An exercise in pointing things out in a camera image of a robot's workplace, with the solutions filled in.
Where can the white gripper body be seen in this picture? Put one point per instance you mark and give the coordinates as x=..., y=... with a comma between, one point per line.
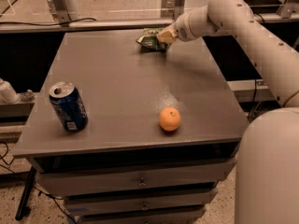
x=181, y=31

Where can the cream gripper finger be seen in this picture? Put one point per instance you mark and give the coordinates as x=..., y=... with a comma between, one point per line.
x=167, y=35

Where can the green jalapeno chip bag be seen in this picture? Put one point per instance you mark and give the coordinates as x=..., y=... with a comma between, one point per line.
x=149, y=40

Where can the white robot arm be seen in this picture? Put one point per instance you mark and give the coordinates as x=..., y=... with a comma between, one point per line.
x=267, y=170

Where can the blue pepsi can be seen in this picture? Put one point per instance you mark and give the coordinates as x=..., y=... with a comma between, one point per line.
x=69, y=108

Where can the orange fruit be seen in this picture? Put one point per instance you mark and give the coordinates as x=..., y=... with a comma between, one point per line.
x=169, y=119

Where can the grey drawer cabinet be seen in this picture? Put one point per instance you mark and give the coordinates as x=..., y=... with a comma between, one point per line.
x=124, y=89

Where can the small grey knob object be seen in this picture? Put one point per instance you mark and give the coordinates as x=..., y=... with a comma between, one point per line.
x=27, y=96

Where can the middle grey drawer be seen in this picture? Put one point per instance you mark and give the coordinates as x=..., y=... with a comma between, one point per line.
x=153, y=201

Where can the grey drawer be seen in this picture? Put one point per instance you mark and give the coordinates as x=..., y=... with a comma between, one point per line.
x=153, y=201
x=155, y=216
x=80, y=183

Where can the top grey drawer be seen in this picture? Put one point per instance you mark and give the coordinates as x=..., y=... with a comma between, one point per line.
x=80, y=183

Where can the white bottle at left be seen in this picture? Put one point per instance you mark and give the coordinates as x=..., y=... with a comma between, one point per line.
x=7, y=93

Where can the bottom grey drawer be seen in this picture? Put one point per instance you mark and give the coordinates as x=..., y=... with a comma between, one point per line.
x=155, y=216

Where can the black table leg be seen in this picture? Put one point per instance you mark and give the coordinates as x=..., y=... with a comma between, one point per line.
x=29, y=182

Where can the horizontal metal rail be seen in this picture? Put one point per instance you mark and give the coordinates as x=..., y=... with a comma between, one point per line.
x=86, y=24

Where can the metal frame post left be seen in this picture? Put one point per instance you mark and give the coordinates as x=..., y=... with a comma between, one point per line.
x=63, y=10

